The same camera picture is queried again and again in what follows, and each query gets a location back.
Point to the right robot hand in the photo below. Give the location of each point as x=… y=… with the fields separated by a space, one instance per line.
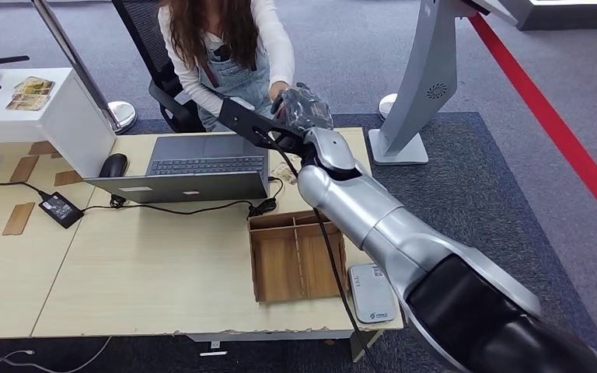
x=303 y=110

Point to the person's left hand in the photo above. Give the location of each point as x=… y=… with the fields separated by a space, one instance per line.
x=279 y=90

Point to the wooden divided tray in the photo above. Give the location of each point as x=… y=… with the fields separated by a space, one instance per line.
x=278 y=267

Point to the person's left forearm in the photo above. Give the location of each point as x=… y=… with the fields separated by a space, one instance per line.
x=283 y=67

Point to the person's right forearm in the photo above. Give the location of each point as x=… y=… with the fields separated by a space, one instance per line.
x=198 y=92

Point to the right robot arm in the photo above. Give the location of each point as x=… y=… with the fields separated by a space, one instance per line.
x=381 y=216

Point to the person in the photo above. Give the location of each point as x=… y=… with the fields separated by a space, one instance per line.
x=231 y=77

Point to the brown patterned card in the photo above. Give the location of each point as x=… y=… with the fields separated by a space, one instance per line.
x=282 y=172

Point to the white stanchion base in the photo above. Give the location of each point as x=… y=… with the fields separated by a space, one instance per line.
x=386 y=104

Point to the grey laptop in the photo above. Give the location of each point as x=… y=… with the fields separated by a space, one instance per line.
x=206 y=159

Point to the grey kiosk stand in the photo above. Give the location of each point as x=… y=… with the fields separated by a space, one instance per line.
x=422 y=77

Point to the black mesh office chair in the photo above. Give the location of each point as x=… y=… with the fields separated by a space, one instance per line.
x=144 y=31

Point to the black computer mouse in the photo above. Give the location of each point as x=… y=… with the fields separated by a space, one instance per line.
x=114 y=166

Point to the dark blue rug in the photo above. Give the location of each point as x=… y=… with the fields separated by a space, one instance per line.
x=484 y=206

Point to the white counter box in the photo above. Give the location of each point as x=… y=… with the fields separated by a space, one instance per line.
x=72 y=128

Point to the red barrier belt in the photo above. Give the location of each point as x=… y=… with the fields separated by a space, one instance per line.
x=551 y=123

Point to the black power adapter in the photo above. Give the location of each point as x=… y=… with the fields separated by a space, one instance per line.
x=60 y=210

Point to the dark display platform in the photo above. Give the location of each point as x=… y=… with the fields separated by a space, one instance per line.
x=576 y=18

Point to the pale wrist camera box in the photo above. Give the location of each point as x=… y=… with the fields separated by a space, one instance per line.
x=242 y=103

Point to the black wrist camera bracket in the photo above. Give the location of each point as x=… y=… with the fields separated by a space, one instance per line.
x=247 y=123

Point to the chrome stanchion post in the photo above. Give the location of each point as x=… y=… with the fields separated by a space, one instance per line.
x=122 y=115

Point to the grey desk support frame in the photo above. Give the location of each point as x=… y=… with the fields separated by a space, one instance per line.
x=257 y=337

